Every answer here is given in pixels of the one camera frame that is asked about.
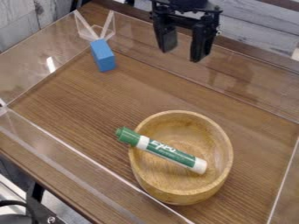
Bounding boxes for blue rectangular block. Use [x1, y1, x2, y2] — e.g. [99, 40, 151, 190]
[90, 39, 116, 72]

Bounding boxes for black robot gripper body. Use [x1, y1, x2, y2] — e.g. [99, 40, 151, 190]
[150, 0, 223, 29]

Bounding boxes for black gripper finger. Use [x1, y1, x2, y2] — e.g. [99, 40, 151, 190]
[191, 23, 218, 62]
[154, 16, 178, 53]

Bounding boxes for black cable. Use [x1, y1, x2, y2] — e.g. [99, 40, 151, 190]
[0, 199, 39, 220]

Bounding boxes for brown wooden bowl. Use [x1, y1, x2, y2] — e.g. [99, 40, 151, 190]
[128, 110, 234, 206]

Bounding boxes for black metal table bracket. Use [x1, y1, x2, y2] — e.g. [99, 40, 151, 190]
[27, 198, 67, 224]

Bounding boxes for clear acrylic tray wall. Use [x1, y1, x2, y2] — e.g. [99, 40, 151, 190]
[0, 6, 299, 224]

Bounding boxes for green Expo marker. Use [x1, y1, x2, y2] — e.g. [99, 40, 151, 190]
[116, 127, 208, 174]

